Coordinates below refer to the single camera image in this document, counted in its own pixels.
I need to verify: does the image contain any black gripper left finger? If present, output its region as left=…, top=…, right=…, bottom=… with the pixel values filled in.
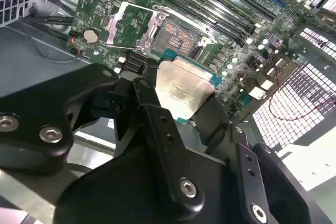
left=0, top=62, right=205, bottom=219

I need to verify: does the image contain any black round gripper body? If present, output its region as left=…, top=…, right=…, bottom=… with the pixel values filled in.
left=55, top=152, right=246, bottom=224

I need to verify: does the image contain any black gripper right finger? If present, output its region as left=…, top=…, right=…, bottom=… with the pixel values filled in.
left=193, top=91, right=314, bottom=224

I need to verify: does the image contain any silver topped CPU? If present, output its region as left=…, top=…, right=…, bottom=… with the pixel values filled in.
left=154, top=48, right=224, bottom=125

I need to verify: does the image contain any metal socket cover frame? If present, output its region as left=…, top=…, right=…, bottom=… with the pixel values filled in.
left=104, top=1, right=158, bottom=53

